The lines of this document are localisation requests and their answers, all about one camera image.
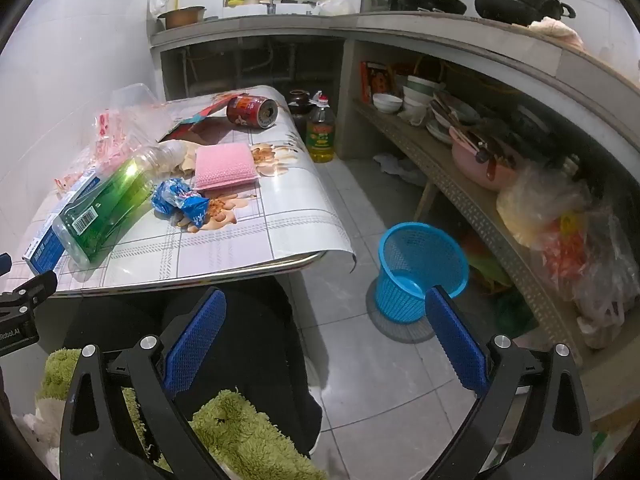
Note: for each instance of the red and teal paper packet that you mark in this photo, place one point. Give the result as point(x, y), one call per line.
point(200, 116)

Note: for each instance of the perforated grey shelf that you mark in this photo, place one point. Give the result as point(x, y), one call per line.
point(450, 185)

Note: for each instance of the green fuzzy garment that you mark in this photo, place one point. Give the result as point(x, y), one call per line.
point(240, 425)

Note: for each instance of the blue mesh wastebasket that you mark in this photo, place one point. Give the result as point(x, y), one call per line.
point(420, 270)

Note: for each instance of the green plastic bag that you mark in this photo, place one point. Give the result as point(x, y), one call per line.
point(500, 310)

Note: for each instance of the clear plastic bag red contents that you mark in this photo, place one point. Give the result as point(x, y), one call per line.
point(600, 280)

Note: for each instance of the white fluffy cloth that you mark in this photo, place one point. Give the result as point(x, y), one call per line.
point(32, 427)

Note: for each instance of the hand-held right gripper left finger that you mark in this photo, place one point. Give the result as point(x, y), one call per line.
point(197, 340)

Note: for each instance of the white rag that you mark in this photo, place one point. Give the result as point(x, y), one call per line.
point(400, 166)

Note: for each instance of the clear red-printed plastic bag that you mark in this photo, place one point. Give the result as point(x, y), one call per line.
point(135, 120)

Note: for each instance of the beige cloth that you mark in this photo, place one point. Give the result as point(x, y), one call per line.
point(187, 160)

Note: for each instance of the green plastic bottle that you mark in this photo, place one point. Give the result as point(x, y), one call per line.
point(110, 200)

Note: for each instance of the brown bowl on counter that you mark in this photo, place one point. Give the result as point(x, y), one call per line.
point(182, 16)

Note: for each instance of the stack of white bowls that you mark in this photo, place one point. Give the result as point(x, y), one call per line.
point(420, 90)

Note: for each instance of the white bowl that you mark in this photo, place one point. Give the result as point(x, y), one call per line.
point(387, 103)

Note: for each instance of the stack of plates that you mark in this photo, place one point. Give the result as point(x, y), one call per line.
point(445, 125)

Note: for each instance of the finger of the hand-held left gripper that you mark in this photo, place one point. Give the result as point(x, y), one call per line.
point(30, 291)
point(4, 263)

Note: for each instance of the blue and white carton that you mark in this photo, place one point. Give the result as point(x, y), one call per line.
point(45, 240)

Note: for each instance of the pink sponge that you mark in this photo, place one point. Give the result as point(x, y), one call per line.
point(225, 167)

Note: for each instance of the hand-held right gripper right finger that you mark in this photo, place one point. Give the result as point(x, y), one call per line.
point(452, 340)

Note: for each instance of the blue snack wrapper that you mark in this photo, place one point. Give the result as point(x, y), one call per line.
point(177, 200)

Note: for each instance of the red box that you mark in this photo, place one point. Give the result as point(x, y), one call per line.
point(375, 82)

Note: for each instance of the white container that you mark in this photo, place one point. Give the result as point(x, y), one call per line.
point(332, 4)

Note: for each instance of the red drink can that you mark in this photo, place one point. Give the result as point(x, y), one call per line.
point(250, 111)

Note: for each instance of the pink cloth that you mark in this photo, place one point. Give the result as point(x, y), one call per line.
point(557, 31)

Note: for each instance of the floral tablecloth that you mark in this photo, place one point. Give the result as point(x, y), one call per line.
point(280, 220)

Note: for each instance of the pink basin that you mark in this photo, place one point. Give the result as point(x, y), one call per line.
point(475, 165)

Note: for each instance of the dark ceramic jar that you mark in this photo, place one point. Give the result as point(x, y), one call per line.
point(299, 102)

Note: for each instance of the cooking oil bottle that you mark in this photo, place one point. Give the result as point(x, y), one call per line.
point(320, 135)

